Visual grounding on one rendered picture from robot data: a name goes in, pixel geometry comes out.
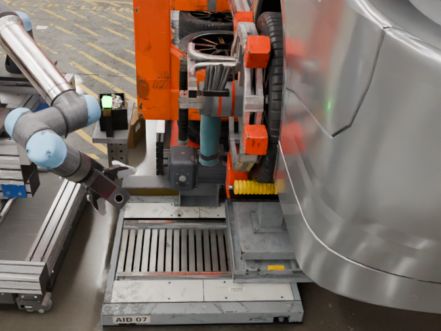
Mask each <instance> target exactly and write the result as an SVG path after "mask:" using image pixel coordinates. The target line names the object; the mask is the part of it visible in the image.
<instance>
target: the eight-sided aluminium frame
mask: <svg viewBox="0 0 441 331"><path fill-rule="evenodd" d="M248 35H259V34H258V32H257V29H256V27H255V24H254V22H238V24H237V25H236V33H235V37H234V42H233V44H232V48H231V56H234V54H236V52H237V42H238V37H240V42H241V46H242V53H243V93H244V95H243V117H238V133H235V132H234V117H229V136H228V143H229V148H230V153H231V158H232V169H233V170H234V172H249V171H250V169H251V168H252V167H253V165H254V163H257V158H258V155H245V152H244V149H243V143H242V139H243V126H244V125H249V117H250V112H255V120H254V125H261V120H262V114H263V110H264V95H263V69H262V68H255V83H256V95H251V77H250V68H246V67H245V62H244V60H245V55H244V50H245V44H246V41H247V36H248ZM235 73H236V69H232V71H231V73H230V74H232V75H233V81H235ZM236 146H240V149H239V153H238V155H237V152H236Z"/></svg>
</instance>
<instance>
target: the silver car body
mask: <svg viewBox="0 0 441 331"><path fill-rule="evenodd" d="M280 1H281V8H282V25H283V88H282V111H281V120H280V134H279V140H278V151H277V156H276V164H275V168H274V174H273V179H274V183H275V186H276V190H277V193H278V198H279V201H280V205H281V208H282V212H283V216H284V219H285V224H286V227H287V231H288V234H289V238H290V241H291V245H292V248H293V253H294V255H295V259H296V260H297V263H298V265H299V267H300V269H301V270H302V271H303V273H304V274H305V275H306V276H307V277H308V278H309V279H310V280H311V281H313V282H315V283H316V284H317V285H319V286H320V287H322V288H325V289H326V290H329V291H330V292H333V293H335V294H337V295H340V296H344V297H346V298H350V299H354V300H356V301H362V302H365V303H370V304H374V305H380V306H384V307H392V308H396V309H404V310H410V311H419V312H426V313H438V314H441V0H280Z"/></svg>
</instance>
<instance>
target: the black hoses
mask: <svg viewBox="0 0 441 331"><path fill-rule="evenodd" d="M231 71H232V67H231V66H227V67H226V66H224V65H223V64H219V65H217V64H216V65H215V66H214V65H211V66H207V67H206V71H205V84H204V88H203V96H204V97H229V96H230V91H229V89H225V87H226V84H227V81H231V82H233V75H232V74H230V73H231ZM213 73H214V74H213Z"/></svg>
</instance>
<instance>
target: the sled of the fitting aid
mask: <svg viewBox="0 0 441 331"><path fill-rule="evenodd" d="M225 216H226V227H227V233H228V244H229V250H230V261H231V267H232V278H233V283H259V282H313V281H311V280H310V279H309V278H308V277H307V276H306V275H305V274H304V273H303V271H302V270H301V269H300V267H299V265H298V263H297V260H296V259H240V251H239V246H238V237H237V231H236V222H235V217H234V208H233V202H231V201H230V200H226V203H225Z"/></svg>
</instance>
